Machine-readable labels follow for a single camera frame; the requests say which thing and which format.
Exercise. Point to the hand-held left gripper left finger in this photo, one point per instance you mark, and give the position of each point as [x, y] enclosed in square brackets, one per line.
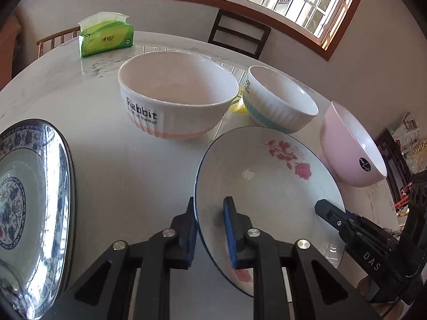
[191, 237]

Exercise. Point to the light wooden chair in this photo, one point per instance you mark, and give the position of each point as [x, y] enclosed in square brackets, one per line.
[56, 36]

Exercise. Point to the yellow oval sticker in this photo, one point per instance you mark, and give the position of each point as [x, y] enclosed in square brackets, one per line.
[238, 106]

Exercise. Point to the large white bowl pink band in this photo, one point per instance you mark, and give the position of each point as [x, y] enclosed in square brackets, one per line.
[173, 83]

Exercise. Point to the green tissue pack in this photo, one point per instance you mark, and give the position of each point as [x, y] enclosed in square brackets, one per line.
[105, 38]

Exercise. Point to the dark carved wooden furniture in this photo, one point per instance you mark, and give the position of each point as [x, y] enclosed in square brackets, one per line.
[397, 163]

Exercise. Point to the blue and white patterned plate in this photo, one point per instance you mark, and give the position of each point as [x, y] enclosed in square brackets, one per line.
[30, 186]

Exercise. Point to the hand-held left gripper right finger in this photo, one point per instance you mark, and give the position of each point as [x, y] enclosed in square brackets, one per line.
[230, 235]

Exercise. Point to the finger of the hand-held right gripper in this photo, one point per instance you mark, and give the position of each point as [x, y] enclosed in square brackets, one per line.
[328, 211]

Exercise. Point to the white plate with pink roses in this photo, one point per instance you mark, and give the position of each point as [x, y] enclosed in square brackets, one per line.
[267, 186]

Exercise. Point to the dark wooden chair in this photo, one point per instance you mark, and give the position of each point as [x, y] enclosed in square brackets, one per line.
[243, 19]

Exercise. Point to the newspaper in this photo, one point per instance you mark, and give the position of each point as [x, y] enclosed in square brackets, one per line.
[408, 123]

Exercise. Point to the brown wooden furniture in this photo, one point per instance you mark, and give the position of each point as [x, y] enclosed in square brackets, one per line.
[8, 53]

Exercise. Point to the white bowl with teal band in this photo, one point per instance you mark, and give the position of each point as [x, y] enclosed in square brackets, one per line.
[280, 96]

